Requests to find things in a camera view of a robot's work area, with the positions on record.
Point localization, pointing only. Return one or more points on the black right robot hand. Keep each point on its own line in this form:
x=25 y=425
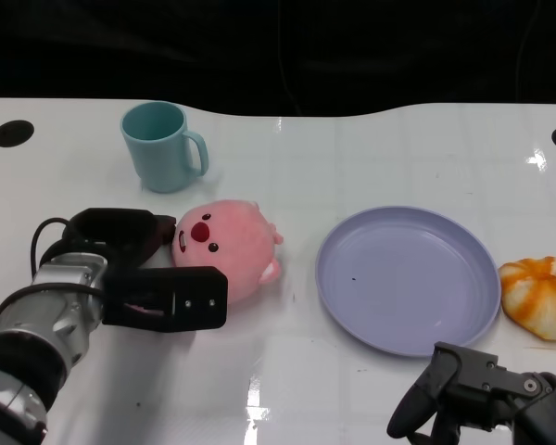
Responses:
x=482 y=389

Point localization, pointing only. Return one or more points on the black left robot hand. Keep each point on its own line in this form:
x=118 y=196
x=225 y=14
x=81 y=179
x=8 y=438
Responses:
x=134 y=232

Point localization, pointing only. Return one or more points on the pink plush beaver doll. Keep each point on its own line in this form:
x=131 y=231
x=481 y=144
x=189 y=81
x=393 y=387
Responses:
x=236 y=241

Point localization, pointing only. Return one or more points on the silver and black left arm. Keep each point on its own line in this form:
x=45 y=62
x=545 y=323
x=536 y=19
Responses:
x=28 y=352

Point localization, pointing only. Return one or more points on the lavender plastic plate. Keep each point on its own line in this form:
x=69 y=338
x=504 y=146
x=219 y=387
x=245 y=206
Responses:
x=398 y=278

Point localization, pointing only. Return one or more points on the teal plastic mug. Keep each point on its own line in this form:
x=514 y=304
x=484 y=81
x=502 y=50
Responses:
x=157 y=162

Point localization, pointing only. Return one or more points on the orange striped bread toy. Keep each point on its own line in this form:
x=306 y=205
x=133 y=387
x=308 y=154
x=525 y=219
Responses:
x=537 y=296

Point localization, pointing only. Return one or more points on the black backdrop curtain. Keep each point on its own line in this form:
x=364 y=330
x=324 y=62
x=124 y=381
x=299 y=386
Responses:
x=167 y=46

